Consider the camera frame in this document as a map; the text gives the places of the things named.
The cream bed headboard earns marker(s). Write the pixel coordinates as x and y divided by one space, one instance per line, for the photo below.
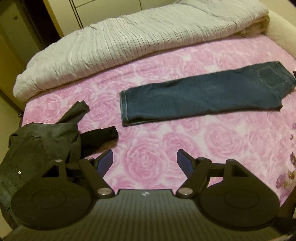
282 32

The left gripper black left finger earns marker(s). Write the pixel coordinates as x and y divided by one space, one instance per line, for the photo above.
94 175

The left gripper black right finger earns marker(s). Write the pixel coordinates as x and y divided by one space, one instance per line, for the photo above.
196 171

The black jacket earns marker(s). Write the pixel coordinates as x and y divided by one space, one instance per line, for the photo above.
33 146

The blue denim jeans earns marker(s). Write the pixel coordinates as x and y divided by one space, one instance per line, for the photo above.
260 87

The cream wardrobe with black lines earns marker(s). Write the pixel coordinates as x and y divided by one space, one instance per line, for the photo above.
69 16

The white rolled duvet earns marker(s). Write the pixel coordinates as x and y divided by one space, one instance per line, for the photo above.
116 41

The wooden room door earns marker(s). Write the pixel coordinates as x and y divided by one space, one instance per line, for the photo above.
19 31

